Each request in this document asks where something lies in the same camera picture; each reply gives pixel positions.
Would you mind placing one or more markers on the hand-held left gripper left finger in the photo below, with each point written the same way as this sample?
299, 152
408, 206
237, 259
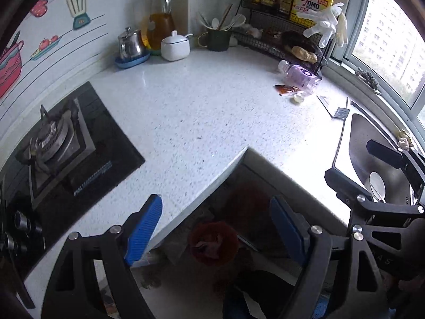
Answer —
144, 229

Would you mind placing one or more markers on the spoon in sink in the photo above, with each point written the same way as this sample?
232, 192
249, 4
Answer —
378, 184

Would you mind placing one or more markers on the steel sink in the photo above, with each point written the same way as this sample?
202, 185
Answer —
358, 139

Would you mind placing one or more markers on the black stove knob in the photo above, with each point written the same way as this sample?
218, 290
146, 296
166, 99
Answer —
11, 243
25, 222

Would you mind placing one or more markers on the red trash bin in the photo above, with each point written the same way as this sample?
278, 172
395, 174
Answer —
212, 236

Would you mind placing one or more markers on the white lidded seasoning jar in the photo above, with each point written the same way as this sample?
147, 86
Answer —
174, 48

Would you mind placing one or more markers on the dark dried food pile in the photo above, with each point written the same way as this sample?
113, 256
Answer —
298, 39

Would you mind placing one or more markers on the glass oil bottle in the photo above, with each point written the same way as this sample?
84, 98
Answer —
161, 26

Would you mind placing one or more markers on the cream rubber glove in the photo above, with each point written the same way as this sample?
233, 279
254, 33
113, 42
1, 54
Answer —
342, 31

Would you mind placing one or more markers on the window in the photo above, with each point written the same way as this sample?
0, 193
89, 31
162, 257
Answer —
388, 33

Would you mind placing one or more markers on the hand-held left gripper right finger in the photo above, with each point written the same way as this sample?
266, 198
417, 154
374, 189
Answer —
287, 227

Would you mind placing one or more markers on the blue tray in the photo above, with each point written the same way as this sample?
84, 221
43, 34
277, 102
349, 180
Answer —
132, 62

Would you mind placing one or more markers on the white rubber glove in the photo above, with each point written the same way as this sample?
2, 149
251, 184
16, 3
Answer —
323, 23

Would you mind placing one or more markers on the blender wall sticker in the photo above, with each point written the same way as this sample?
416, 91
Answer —
78, 3

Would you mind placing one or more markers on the pair of chopsticks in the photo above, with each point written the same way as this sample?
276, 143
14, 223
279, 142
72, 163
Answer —
225, 16

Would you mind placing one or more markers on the purple plastic bottle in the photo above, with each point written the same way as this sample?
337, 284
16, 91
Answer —
300, 76

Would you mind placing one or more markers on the black gas stove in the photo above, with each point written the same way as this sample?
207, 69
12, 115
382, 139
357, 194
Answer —
99, 159

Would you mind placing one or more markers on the flat white ceramic spoon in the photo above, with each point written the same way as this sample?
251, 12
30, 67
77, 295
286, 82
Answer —
205, 21

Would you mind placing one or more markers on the ginger root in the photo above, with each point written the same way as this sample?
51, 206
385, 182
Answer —
303, 54

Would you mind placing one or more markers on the large white ceramic spoon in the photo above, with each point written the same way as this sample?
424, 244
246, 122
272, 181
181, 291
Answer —
237, 20

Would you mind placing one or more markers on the small white jar spoon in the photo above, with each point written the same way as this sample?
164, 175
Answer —
188, 35

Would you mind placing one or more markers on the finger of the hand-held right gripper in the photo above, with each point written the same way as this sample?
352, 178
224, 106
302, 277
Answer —
385, 154
338, 181

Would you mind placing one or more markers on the cream lump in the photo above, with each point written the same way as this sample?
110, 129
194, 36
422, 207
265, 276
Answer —
405, 139

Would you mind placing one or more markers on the small grey packet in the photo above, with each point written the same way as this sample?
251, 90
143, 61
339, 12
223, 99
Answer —
341, 113

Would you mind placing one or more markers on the dark scrubber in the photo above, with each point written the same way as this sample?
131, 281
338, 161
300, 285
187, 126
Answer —
367, 78

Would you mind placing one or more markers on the person's right hand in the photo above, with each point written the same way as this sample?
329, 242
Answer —
406, 290

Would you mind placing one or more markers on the garlic bulbs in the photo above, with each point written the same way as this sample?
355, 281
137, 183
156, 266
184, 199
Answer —
254, 31

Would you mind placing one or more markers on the dark green mug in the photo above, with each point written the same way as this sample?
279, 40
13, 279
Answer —
217, 40

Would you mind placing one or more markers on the small upright white spoon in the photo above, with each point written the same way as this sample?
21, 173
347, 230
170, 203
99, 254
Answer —
215, 23

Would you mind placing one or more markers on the steel oil pot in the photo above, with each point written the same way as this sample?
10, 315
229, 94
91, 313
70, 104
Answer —
131, 45

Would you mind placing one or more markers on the brown sauce packet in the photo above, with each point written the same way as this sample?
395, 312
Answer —
287, 89

